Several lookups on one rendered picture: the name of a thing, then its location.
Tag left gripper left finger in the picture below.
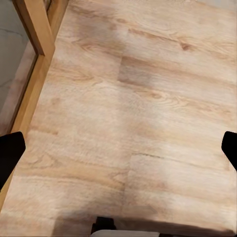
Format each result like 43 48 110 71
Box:
0 131 26 190

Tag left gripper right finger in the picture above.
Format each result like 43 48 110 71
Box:
221 131 237 171

